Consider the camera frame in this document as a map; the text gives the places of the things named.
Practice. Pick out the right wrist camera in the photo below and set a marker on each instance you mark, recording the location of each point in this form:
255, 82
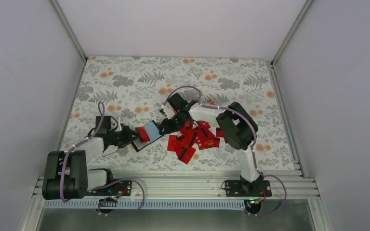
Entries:
168, 112

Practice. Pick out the aluminium rail frame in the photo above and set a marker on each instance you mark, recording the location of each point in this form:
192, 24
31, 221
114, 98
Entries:
288, 184

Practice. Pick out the red card front bottom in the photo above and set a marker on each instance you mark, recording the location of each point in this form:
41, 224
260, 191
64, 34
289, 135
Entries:
185, 154

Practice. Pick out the black leather card holder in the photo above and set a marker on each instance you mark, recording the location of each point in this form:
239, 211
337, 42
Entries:
148, 134

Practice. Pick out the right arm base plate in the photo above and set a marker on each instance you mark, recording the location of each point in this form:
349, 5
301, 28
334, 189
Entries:
237, 188

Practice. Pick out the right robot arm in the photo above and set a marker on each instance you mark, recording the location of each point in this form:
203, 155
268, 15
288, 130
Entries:
238, 128

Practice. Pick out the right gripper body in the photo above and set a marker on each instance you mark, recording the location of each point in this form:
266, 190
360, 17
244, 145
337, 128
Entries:
176, 124

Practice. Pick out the red card left edge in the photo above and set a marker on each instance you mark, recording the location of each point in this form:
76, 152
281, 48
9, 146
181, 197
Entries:
171, 140

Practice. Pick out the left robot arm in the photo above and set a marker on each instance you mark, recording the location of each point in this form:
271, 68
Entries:
67, 174

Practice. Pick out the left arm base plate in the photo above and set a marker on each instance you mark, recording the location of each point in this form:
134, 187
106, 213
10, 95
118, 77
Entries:
122, 188

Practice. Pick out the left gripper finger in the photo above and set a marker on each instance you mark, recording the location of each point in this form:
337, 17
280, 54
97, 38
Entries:
133, 133
128, 142

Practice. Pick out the white red circle card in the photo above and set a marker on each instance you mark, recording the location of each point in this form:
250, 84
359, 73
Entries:
211, 102

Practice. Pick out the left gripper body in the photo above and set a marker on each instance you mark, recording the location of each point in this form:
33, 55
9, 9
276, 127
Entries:
119, 139

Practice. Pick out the red VIP card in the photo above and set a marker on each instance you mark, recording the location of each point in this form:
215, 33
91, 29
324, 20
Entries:
209, 143

